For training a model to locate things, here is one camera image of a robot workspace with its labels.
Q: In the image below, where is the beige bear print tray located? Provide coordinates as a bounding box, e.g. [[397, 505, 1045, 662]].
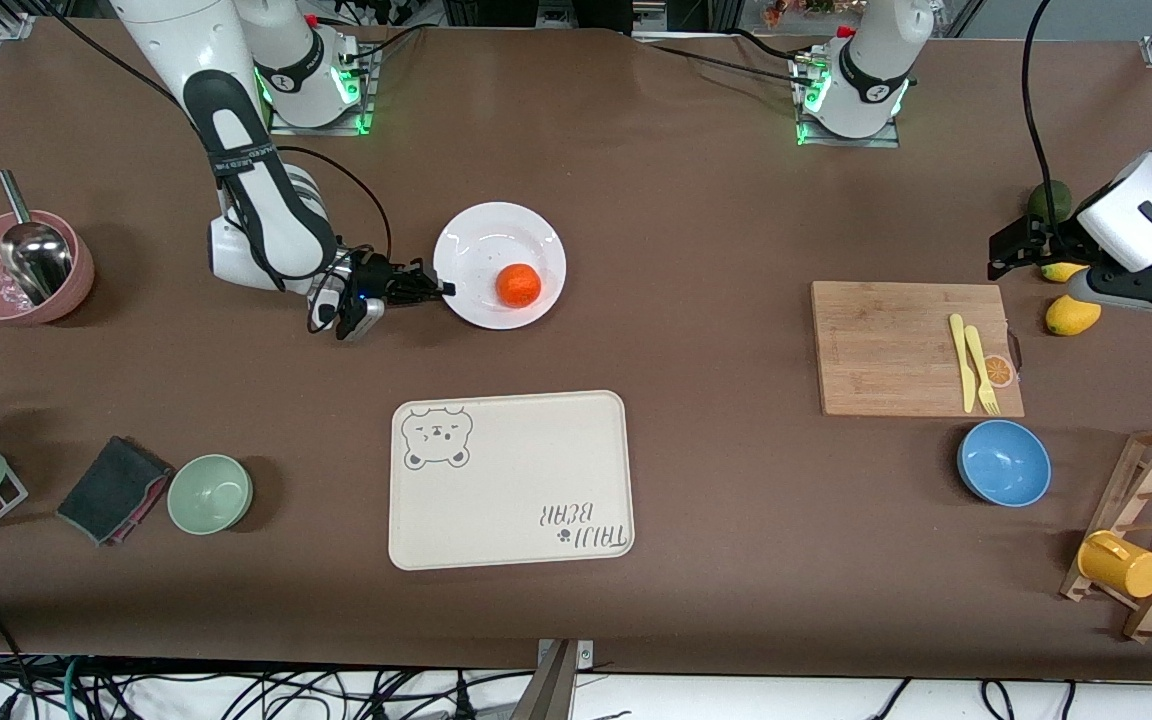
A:
[[388, 390, 635, 572]]

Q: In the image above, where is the large yellow lemon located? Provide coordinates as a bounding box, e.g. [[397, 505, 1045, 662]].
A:
[[1045, 295, 1102, 337]]

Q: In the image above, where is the yellow plastic knife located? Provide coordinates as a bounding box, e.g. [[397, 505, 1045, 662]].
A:
[[949, 313, 978, 414]]

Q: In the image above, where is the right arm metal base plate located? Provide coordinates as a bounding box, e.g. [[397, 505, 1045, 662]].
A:
[[268, 45, 377, 136]]

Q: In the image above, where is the black base cable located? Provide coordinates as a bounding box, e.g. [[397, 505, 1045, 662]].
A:
[[636, 40, 819, 86], [336, 22, 427, 63]]

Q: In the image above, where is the white round plate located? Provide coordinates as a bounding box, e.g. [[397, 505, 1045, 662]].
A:
[[433, 202, 568, 331]]

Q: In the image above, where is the dark green fruit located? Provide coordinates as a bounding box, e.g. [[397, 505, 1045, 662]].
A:
[[1027, 181, 1074, 223]]

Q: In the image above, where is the dark grey folded cloth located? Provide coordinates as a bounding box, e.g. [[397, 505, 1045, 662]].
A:
[[56, 435, 174, 547]]

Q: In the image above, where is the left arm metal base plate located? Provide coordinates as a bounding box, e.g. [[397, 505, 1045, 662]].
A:
[[794, 55, 900, 149]]

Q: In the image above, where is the black left base cable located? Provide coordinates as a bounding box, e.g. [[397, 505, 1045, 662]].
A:
[[636, 40, 819, 86]]

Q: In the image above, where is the metal table bracket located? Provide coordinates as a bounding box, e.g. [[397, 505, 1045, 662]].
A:
[[508, 638, 595, 720]]

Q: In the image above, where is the blue bowl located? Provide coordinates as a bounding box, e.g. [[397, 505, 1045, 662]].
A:
[[957, 419, 1052, 508]]

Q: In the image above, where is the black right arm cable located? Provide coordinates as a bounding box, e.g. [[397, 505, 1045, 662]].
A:
[[46, 0, 395, 263]]

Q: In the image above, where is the pale green bowl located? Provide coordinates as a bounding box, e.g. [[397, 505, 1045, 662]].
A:
[[167, 454, 254, 536]]

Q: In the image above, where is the wooden mug rack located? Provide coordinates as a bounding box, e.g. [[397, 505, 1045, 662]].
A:
[[1060, 423, 1152, 643]]

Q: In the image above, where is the black right base cable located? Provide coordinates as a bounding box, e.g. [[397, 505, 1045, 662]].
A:
[[336, 22, 427, 63]]

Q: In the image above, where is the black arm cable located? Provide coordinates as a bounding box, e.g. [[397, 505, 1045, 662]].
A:
[[1021, 0, 1064, 219], [46, 0, 395, 263]]

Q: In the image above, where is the wooden cutting board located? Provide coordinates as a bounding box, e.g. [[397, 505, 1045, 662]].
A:
[[811, 281, 1025, 418]]

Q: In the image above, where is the yellow plastic fork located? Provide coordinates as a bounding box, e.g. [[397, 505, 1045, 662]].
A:
[[964, 324, 1001, 416]]

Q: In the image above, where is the orange fruit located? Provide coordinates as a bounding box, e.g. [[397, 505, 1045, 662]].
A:
[[494, 263, 543, 307]]

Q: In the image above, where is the steel ladle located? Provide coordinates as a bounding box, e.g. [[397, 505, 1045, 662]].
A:
[[0, 170, 74, 306]]

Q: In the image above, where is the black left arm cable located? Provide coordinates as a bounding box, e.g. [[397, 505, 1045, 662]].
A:
[[1021, 0, 1064, 219]]

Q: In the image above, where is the yellow mug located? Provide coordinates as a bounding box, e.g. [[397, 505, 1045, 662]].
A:
[[1077, 530, 1152, 599]]

